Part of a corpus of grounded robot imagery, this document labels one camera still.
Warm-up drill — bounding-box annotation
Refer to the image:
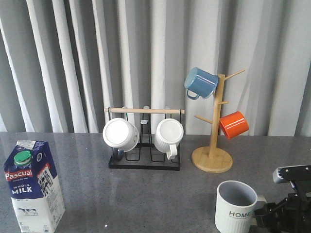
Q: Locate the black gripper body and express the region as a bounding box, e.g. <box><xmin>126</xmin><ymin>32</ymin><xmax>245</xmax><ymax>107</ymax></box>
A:
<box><xmin>255</xmin><ymin>165</ymin><xmax>311</xmax><ymax>233</ymax></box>

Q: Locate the white grey HOME mug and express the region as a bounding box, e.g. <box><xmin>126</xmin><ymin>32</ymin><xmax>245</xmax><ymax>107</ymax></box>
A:
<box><xmin>214</xmin><ymin>180</ymin><xmax>267</xmax><ymax>233</ymax></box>

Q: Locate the blue white milk carton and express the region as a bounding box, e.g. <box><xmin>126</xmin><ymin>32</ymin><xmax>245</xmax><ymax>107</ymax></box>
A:
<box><xmin>4</xmin><ymin>140</ymin><xmax>65</xmax><ymax>233</ymax></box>

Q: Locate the wooden mug tree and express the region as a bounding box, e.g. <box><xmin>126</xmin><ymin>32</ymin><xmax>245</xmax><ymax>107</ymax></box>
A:
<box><xmin>191</xmin><ymin>69</ymin><xmax>245</xmax><ymax>173</ymax></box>

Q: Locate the orange enamel mug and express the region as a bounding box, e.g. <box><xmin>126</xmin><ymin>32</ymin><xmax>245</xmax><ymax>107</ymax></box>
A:
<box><xmin>219</xmin><ymin>111</ymin><xmax>249</xmax><ymax>139</ymax></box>

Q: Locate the ribbed white mug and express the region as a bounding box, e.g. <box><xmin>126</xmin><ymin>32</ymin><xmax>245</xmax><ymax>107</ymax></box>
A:
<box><xmin>154</xmin><ymin>118</ymin><xmax>184</xmax><ymax>160</ymax></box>

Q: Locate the blue enamel mug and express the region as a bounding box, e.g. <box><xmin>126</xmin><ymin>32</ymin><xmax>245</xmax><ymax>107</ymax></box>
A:
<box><xmin>184</xmin><ymin>67</ymin><xmax>219</xmax><ymax>100</ymax></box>

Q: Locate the smooth white mug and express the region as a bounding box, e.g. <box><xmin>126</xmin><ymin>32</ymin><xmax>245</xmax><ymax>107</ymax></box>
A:
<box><xmin>103</xmin><ymin>118</ymin><xmax>139</xmax><ymax>152</ymax></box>

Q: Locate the grey white curtain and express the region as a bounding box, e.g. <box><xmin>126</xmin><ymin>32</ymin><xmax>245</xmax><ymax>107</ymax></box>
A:
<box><xmin>0</xmin><ymin>0</ymin><xmax>311</xmax><ymax>136</ymax></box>

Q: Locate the black wire mug rack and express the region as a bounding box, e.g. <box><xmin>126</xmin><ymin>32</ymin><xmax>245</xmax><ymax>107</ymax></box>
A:
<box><xmin>104</xmin><ymin>106</ymin><xmax>185</xmax><ymax>170</ymax></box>

